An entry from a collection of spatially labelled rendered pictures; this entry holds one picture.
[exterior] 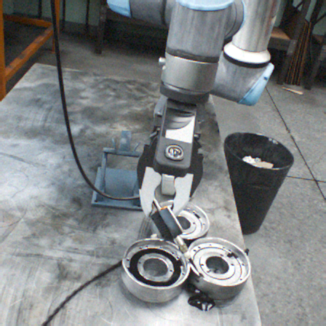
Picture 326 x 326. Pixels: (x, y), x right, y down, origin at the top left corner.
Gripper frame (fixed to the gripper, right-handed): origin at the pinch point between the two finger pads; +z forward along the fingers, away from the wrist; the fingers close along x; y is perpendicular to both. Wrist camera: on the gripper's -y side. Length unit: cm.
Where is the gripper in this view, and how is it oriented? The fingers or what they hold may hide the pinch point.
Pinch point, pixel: (160, 213)
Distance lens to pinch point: 63.5
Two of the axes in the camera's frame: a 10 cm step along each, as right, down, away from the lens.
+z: -1.8, 8.9, 4.1
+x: -9.8, -1.7, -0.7
